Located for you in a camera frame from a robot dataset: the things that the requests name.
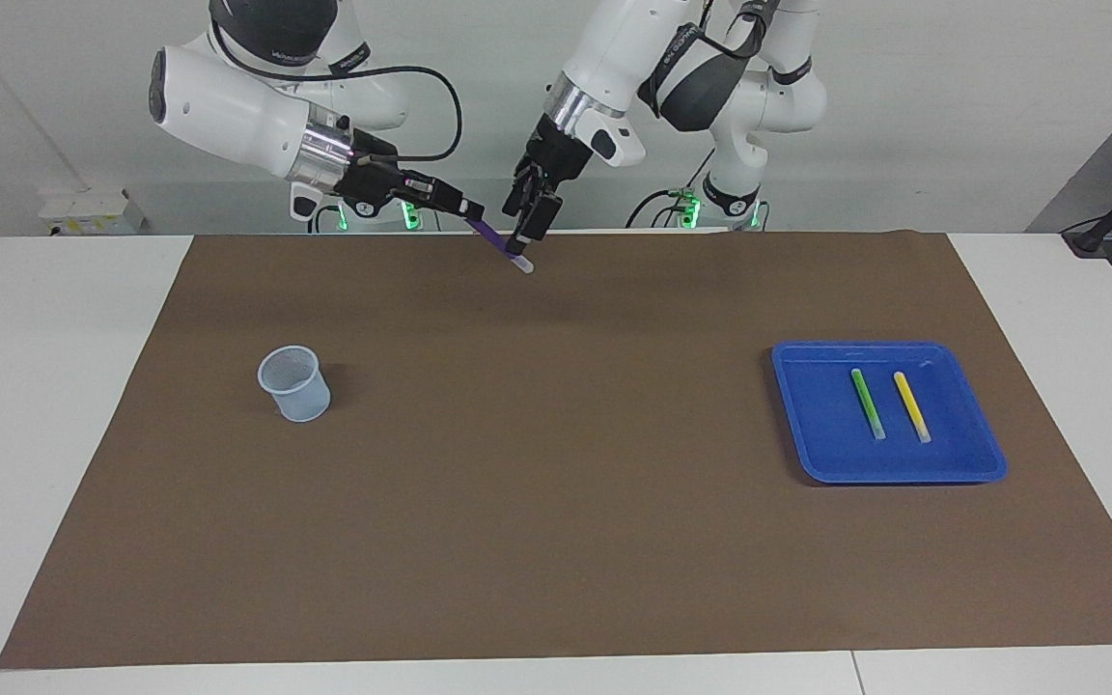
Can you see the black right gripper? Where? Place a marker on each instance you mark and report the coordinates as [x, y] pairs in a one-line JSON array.
[[373, 179]]

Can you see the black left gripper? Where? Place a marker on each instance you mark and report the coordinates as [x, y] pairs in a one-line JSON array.
[[556, 154]]

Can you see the purple pen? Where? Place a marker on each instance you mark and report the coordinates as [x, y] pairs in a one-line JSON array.
[[493, 236]]

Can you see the green pen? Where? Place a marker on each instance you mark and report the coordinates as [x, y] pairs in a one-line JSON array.
[[868, 403]]

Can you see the yellow pen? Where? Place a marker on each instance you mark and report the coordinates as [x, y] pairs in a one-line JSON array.
[[911, 405]]

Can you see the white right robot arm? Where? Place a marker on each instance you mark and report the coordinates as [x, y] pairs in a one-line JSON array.
[[228, 106]]

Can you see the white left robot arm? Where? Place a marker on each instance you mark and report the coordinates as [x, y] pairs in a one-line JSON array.
[[614, 48]]

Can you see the blue plastic tray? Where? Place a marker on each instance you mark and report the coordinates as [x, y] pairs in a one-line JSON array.
[[826, 444]]

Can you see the clear plastic cup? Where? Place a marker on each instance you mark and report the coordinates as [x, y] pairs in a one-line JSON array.
[[310, 405]]

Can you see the brown table mat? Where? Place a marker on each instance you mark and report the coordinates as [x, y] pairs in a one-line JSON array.
[[556, 531]]

